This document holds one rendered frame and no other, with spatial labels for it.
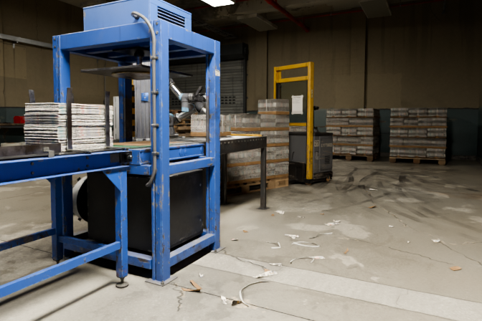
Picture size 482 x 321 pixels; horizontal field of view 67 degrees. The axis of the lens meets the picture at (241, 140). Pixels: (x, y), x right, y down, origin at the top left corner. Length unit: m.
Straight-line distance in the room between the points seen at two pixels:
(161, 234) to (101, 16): 1.50
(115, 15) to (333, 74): 9.15
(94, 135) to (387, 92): 9.47
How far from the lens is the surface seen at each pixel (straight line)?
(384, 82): 11.00
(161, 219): 2.25
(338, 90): 11.18
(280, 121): 5.31
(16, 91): 10.48
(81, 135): 2.21
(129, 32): 2.38
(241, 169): 4.83
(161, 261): 2.32
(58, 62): 2.84
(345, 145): 9.46
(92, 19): 2.81
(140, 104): 4.24
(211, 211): 2.75
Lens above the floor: 0.96
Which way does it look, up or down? 3 degrees down
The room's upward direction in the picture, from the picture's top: straight up
